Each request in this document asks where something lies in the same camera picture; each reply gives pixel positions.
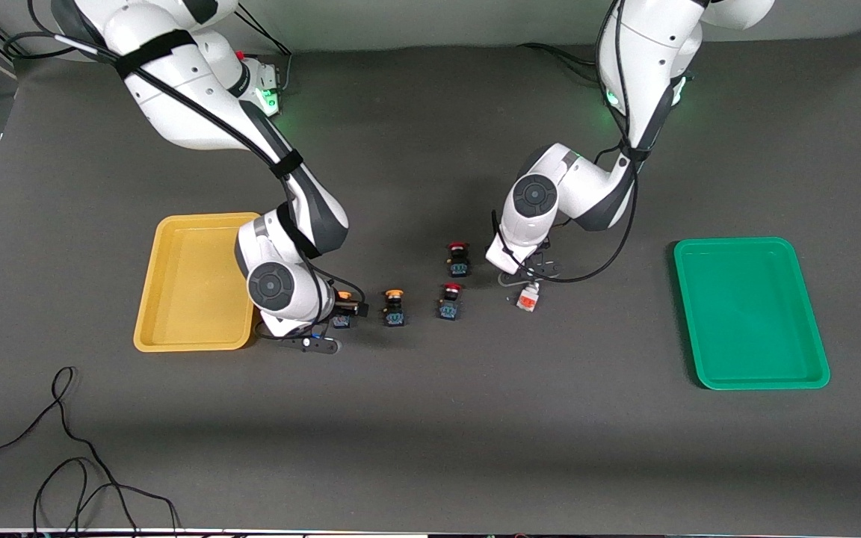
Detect dark grey table mat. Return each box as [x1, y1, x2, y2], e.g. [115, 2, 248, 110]
[0, 30, 861, 536]

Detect yellow plastic tray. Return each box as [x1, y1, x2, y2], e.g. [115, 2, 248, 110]
[133, 212, 262, 352]

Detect green plastic tray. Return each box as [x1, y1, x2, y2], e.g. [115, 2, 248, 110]
[673, 237, 831, 391]

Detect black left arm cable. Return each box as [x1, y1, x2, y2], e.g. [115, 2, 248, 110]
[492, 0, 641, 285]

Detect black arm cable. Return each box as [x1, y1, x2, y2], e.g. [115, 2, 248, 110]
[3, 0, 365, 341]
[492, 0, 641, 285]

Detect black left base cables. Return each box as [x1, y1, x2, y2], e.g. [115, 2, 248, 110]
[516, 41, 605, 84]

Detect black base cables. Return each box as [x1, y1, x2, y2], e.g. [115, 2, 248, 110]
[235, 4, 294, 95]
[516, 41, 605, 84]

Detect black right base cables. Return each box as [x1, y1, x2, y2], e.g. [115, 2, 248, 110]
[235, 4, 294, 95]

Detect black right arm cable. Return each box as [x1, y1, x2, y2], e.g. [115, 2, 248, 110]
[3, 0, 365, 341]

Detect thin black loose cable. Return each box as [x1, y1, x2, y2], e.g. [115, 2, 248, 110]
[0, 365, 181, 536]

